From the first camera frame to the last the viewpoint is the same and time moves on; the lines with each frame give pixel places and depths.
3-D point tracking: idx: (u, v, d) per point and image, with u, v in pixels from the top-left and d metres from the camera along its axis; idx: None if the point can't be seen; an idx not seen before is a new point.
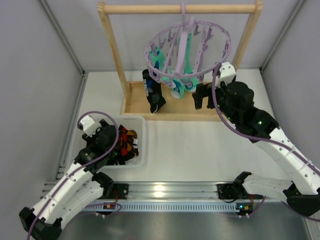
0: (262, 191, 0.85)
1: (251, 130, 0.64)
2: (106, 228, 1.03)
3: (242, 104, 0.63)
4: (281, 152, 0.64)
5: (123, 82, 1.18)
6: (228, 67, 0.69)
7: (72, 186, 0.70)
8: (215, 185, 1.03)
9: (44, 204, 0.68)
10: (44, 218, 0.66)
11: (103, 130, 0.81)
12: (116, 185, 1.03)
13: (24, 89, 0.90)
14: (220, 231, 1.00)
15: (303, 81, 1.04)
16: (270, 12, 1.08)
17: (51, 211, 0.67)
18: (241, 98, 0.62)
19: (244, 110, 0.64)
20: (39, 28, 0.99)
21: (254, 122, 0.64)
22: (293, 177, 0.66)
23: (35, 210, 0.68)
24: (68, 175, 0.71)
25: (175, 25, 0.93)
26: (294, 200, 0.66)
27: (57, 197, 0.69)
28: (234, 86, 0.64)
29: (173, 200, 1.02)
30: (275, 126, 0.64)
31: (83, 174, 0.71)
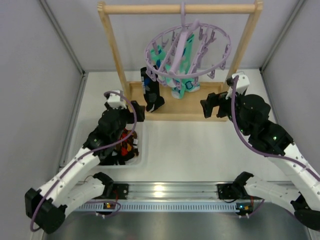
0: (266, 196, 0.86)
1: (265, 145, 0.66)
2: (106, 228, 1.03)
3: (258, 119, 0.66)
4: (295, 169, 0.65)
5: (123, 82, 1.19)
6: (242, 77, 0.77)
7: (80, 169, 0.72)
8: (215, 185, 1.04)
9: (52, 186, 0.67)
10: (51, 199, 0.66)
11: (105, 115, 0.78)
12: (116, 185, 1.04)
13: (24, 89, 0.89)
14: (220, 231, 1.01)
15: (303, 81, 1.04)
16: (270, 11, 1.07)
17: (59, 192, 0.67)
18: (258, 112, 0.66)
19: (259, 124, 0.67)
20: (39, 27, 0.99)
21: (268, 137, 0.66)
22: (306, 194, 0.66)
23: (42, 191, 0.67)
24: (76, 159, 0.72)
25: (178, 26, 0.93)
26: (303, 214, 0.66)
27: (65, 178, 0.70)
28: (251, 101, 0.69)
29: (173, 200, 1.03)
30: (289, 141, 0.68)
31: (91, 159, 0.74)
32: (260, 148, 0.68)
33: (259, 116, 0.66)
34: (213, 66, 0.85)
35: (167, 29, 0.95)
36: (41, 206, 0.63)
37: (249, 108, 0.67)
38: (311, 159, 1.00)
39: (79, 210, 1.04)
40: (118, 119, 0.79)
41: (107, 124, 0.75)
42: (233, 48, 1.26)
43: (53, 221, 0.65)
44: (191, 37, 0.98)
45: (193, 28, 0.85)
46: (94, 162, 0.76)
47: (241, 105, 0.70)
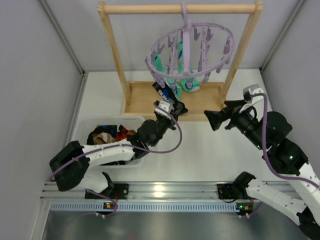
0: (268, 201, 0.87)
1: (281, 163, 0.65)
2: (106, 228, 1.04)
3: (277, 138, 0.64)
4: (308, 188, 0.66)
5: (123, 82, 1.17)
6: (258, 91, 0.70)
7: (119, 153, 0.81)
8: (215, 185, 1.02)
9: (94, 149, 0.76)
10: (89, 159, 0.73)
11: (145, 125, 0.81)
12: (116, 185, 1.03)
13: (24, 89, 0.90)
14: (220, 231, 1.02)
15: (303, 80, 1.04)
16: (270, 11, 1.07)
17: (94, 157, 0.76)
18: (279, 132, 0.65)
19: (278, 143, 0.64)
20: (39, 28, 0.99)
21: (284, 155, 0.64)
22: (317, 212, 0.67)
23: (84, 148, 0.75)
24: (120, 144, 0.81)
25: (173, 31, 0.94)
26: (308, 228, 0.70)
27: (105, 152, 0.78)
28: (273, 120, 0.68)
29: (173, 199, 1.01)
30: (305, 161, 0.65)
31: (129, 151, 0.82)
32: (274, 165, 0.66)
33: (281, 135, 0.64)
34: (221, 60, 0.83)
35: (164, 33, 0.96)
36: (78, 160, 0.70)
37: (270, 127, 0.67)
38: (311, 160, 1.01)
39: (79, 211, 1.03)
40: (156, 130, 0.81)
41: (143, 134, 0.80)
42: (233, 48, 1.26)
43: (73, 181, 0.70)
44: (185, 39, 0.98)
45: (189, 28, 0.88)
46: (128, 155, 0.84)
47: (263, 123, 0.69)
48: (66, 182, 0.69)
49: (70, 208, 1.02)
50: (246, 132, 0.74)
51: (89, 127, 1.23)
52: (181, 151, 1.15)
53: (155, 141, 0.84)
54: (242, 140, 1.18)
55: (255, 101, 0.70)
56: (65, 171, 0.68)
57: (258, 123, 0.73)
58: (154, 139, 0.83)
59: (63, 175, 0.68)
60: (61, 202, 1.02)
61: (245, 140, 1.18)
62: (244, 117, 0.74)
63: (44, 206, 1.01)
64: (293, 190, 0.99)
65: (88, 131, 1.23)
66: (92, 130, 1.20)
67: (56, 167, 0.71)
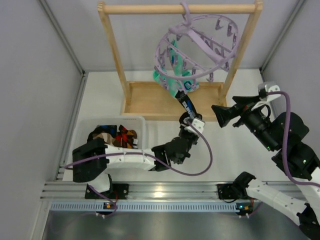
0: (268, 201, 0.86)
1: (293, 166, 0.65)
2: (106, 228, 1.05)
3: (291, 141, 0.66)
4: (317, 193, 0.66)
5: (123, 82, 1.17)
6: (275, 89, 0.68)
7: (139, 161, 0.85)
8: (215, 185, 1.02)
9: (116, 153, 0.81)
10: (108, 160, 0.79)
11: (175, 140, 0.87)
12: (116, 185, 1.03)
13: (24, 89, 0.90)
14: (220, 231, 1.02)
15: (303, 81, 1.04)
16: (270, 12, 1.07)
17: (114, 160, 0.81)
18: (295, 135, 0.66)
19: (291, 145, 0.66)
20: (39, 28, 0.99)
21: (298, 158, 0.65)
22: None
23: (107, 148, 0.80)
24: (143, 152, 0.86)
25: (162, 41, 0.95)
26: (309, 228, 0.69)
27: (125, 158, 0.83)
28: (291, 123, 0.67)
29: (173, 200, 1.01)
30: (317, 165, 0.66)
31: (151, 162, 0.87)
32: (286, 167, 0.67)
33: (296, 138, 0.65)
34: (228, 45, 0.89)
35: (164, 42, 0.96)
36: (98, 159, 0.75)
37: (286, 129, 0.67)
38: None
39: (79, 211, 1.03)
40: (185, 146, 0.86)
41: (171, 148, 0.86)
42: None
43: (87, 175, 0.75)
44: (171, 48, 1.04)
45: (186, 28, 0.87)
46: (149, 165, 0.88)
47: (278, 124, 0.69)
48: (82, 175, 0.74)
49: (70, 208, 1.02)
50: (256, 131, 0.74)
51: (89, 127, 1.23)
52: None
53: (181, 160, 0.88)
54: (242, 140, 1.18)
55: (270, 99, 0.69)
56: (86, 166, 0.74)
57: (269, 124, 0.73)
58: (181, 157, 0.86)
59: (81, 168, 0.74)
60: (61, 202, 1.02)
61: (245, 141, 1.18)
62: (255, 115, 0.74)
63: (44, 206, 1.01)
64: (293, 190, 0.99)
65: (88, 131, 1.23)
66: (92, 130, 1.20)
67: (76, 158, 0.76)
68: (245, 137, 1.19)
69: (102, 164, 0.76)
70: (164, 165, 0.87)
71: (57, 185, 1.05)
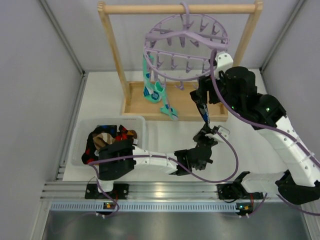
0: (259, 185, 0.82)
1: (257, 116, 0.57)
2: (106, 228, 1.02)
3: (243, 88, 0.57)
4: (285, 143, 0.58)
5: (123, 82, 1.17)
6: (223, 56, 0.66)
7: (163, 166, 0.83)
8: (215, 185, 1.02)
9: (144, 155, 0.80)
10: (135, 162, 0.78)
11: (199, 148, 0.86)
12: (116, 185, 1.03)
13: (24, 89, 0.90)
14: (220, 231, 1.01)
15: (303, 80, 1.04)
16: (270, 12, 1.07)
17: (140, 162, 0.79)
18: (242, 80, 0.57)
19: (247, 94, 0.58)
20: (39, 27, 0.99)
21: (261, 107, 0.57)
22: (292, 169, 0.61)
23: (133, 149, 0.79)
24: (167, 156, 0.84)
25: (153, 50, 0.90)
26: (286, 189, 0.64)
27: (151, 160, 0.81)
28: (234, 71, 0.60)
29: (173, 199, 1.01)
30: (283, 114, 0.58)
31: (173, 165, 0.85)
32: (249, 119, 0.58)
33: (244, 83, 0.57)
34: (211, 35, 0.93)
35: (152, 51, 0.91)
36: (126, 160, 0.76)
37: (231, 77, 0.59)
38: None
39: (79, 211, 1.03)
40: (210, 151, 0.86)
41: (194, 155, 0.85)
42: (233, 48, 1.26)
43: (112, 175, 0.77)
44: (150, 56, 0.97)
45: (179, 32, 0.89)
46: (171, 170, 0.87)
47: (225, 77, 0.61)
48: (110, 174, 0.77)
49: (70, 208, 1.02)
50: None
51: (89, 127, 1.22)
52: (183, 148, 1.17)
53: (203, 166, 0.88)
54: (242, 140, 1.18)
55: (220, 64, 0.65)
56: (111, 167, 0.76)
57: None
58: (203, 164, 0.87)
59: (107, 167, 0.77)
60: (61, 202, 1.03)
61: (245, 140, 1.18)
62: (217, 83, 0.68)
63: (44, 206, 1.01)
64: None
65: (88, 131, 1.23)
66: (92, 131, 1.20)
67: (103, 155, 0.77)
68: (245, 137, 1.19)
69: (130, 164, 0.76)
70: (185, 170, 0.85)
71: (57, 185, 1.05)
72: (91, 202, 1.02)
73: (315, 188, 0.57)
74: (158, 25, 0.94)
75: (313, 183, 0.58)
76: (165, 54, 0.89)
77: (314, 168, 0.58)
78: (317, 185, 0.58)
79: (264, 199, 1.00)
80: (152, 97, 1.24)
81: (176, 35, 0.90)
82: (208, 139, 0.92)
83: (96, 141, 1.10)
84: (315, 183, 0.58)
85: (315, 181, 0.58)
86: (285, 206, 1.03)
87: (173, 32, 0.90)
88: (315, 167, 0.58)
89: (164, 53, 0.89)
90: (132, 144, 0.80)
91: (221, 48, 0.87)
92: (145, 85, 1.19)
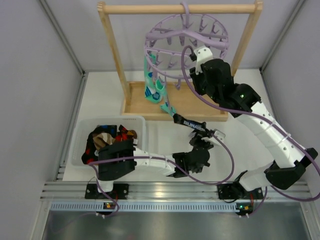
0: (254, 181, 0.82)
1: (233, 103, 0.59)
2: (106, 228, 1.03)
3: (219, 78, 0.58)
4: (262, 126, 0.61)
5: (123, 82, 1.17)
6: (203, 50, 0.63)
7: (162, 167, 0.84)
8: (215, 185, 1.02)
9: (144, 156, 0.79)
10: (135, 162, 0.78)
11: (198, 151, 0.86)
12: (116, 185, 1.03)
13: (24, 89, 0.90)
14: (220, 231, 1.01)
15: (303, 80, 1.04)
16: (271, 12, 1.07)
17: (140, 163, 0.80)
18: (217, 71, 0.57)
19: (223, 84, 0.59)
20: (39, 28, 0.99)
21: (236, 95, 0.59)
22: (272, 152, 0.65)
23: (134, 150, 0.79)
24: (165, 159, 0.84)
25: (154, 49, 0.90)
26: (272, 174, 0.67)
27: (151, 161, 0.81)
28: (210, 62, 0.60)
29: (173, 199, 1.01)
30: (257, 100, 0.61)
31: (172, 167, 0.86)
32: (226, 107, 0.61)
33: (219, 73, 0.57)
34: (210, 33, 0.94)
35: (152, 50, 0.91)
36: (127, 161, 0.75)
37: (208, 68, 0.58)
38: None
39: (79, 211, 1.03)
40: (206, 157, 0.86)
41: (193, 158, 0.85)
42: (233, 47, 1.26)
43: (112, 175, 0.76)
44: (150, 55, 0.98)
45: (178, 33, 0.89)
46: (168, 172, 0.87)
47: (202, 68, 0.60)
48: (111, 174, 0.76)
49: (69, 207, 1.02)
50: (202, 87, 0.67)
51: (89, 128, 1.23)
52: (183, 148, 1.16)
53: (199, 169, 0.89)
54: (242, 140, 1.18)
55: (200, 58, 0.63)
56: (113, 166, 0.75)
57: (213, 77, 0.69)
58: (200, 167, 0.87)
59: (107, 167, 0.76)
60: (61, 202, 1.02)
61: (245, 141, 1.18)
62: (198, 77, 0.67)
63: (44, 206, 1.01)
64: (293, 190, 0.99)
65: (88, 131, 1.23)
66: (92, 131, 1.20)
67: (103, 156, 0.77)
68: (245, 137, 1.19)
69: (130, 166, 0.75)
70: (183, 172, 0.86)
71: (57, 185, 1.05)
72: (91, 201, 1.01)
73: (294, 167, 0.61)
74: (158, 25, 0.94)
75: (292, 163, 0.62)
76: (165, 52, 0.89)
77: (292, 147, 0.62)
78: (296, 164, 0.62)
79: (264, 198, 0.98)
80: (153, 97, 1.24)
81: (176, 35, 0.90)
82: (205, 143, 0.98)
83: (96, 141, 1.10)
84: (294, 162, 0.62)
85: (294, 160, 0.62)
86: (285, 206, 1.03)
87: (173, 32, 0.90)
88: (293, 147, 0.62)
89: (164, 52, 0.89)
90: (132, 145, 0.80)
91: (220, 46, 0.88)
92: (146, 85, 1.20)
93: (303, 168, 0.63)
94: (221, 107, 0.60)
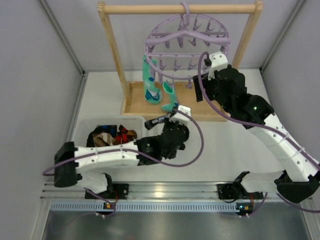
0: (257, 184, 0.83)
1: (246, 116, 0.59)
2: (106, 228, 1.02)
3: (233, 90, 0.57)
4: (275, 139, 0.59)
5: (123, 82, 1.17)
6: (219, 56, 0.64)
7: (118, 159, 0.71)
8: (215, 185, 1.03)
9: (87, 154, 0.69)
10: (77, 164, 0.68)
11: (173, 131, 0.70)
12: (116, 185, 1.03)
13: (24, 89, 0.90)
14: (220, 231, 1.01)
15: (303, 80, 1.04)
16: (270, 12, 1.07)
17: (85, 163, 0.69)
18: (231, 82, 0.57)
19: (236, 95, 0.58)
20: (39, 27, 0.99)
21: (249, 107, 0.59)
22: (285, 166, 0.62)
23: (77, 150, 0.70)
24: (121, 148, 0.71)
25: (156, 54, 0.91)
26: (285, 187, 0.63)
27: (99, 157, 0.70)
28: (224, 72, 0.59)
29: (173, 199, 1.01)
30: (270, 112, 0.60)
31: (132, 158, 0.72)
32: (239, 118, 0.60)
33: (234, 86, 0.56)
34: (208, 32, 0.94)
35: (154, 55, 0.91)
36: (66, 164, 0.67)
37: (222, 78, 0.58)
38: None
39: (79, 211, 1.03)
40: (180, 141, 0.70)
41: (166, 140, 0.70)
42: (233, 47, 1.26)
43: (62, 181, 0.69)
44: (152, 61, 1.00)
45: (178, 34, 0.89)
46: (132, 161, 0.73)
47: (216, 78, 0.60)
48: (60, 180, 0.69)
49: (69, 207, 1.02)
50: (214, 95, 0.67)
51: (89, 127, 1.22)
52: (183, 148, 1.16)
53: (171, 154, 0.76)
54: (243, 140, 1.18)
55: (215, 64, 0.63)
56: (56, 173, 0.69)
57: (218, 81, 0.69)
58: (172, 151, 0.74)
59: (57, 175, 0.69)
60: (61, 202, 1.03)
61: (245, 141, 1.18)
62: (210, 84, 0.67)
63: (44, 207, 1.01)
64: None
65: (88, 131, 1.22)
66: (93, 131, 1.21)
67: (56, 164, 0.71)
68: (245, 137, 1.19)
69: (70, 169, 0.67)
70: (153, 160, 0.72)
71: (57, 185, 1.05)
72: (91, 201, 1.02)
73: (308, 182, 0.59)
74: (155, 29, 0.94)
75: (306, 178, 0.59)
76: (169, 54, 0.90)
77: (306, 162, 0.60)
78: (310, 179, 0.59)
79: (264, 199, 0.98)
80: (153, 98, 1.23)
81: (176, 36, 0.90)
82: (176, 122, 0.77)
83: (97, 141, 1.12)
84: (308, 177, 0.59)
85: (308, 175, 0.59)
86: (285, 206, 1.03)
87: (173, 33, 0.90)
88: (307, 161, 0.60)
89: (166, 56, 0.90)
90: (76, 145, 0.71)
91: (222, 42, 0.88)
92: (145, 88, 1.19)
93: (317, 182, 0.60)
94: (234, 119, 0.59)
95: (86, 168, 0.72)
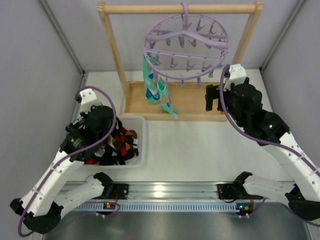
0: (264, 192, 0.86)
1: (260, 133, 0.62)
2: (105, 228, 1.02)
3: (250, 105, 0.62)
4: (290, 158, 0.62)
5: (123, 82, 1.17)
6: (238, 68, 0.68)
7: (59, 176, 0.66)
8: (215, 185, 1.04)
9: (32, 197, 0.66)
10: (32, 213, 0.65)
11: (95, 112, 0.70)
12: (116, 185, 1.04)
13: (24, 89, 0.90)
14: (220, 231, 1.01)
15: (303, 80, 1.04)
16: (270, 12, 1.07)
17: (37, 206, 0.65)
18: (248, 99, 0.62)
19: (252, 112, 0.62)
20: (39, 27, 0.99)
21: (264, 125, 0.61)
22: (300, 184, 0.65)
23: (23, 202, 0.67)
24: (53, 167, 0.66)
25: (155, 50, 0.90)
26: (297, 204, 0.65)
27: (43, 190, 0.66)
28: (242, 89, 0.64)
29: (173, 199, 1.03)
30: (286, 130, 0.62)
31: (69, 164, 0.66)
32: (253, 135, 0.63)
33: (251, 103, 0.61)
34: (209, 34, 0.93)
35: (152, 51, 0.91)
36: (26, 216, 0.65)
37: (239, 95, 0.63)
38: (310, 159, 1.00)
39: (80, 211, 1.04)
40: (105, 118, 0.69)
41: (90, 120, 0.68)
42: (232, 47, 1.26)
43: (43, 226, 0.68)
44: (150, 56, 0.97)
45: (177, 34, 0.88)
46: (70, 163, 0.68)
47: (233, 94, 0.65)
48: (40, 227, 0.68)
49: None
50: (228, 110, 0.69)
51: None
52: (183, 148, 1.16)
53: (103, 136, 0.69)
54: (243, 140, 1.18)
55: (234, 76, 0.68)
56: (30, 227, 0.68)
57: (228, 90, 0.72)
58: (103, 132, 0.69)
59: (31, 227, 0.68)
60: None
61: (245, 141, 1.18)
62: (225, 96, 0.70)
63: None
64: None
65: None
66: None
67: None
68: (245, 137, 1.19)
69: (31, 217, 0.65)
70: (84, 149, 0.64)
71: None
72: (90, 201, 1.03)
73: None
74: (157, 26, 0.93)
75: None
76: (167, 54, 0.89)
77: None
78: None
79: (265, 199, 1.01)
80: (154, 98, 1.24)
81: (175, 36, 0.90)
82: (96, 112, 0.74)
83: None
84: None
85: None
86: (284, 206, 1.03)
87: (174, 32, 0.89)
88: None
89: (164, 53, 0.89)
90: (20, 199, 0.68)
91: (220, 46, 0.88)
92: (146, 86, 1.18)
93: None
94: (248, 135, 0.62)
95: (48, 205, 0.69)
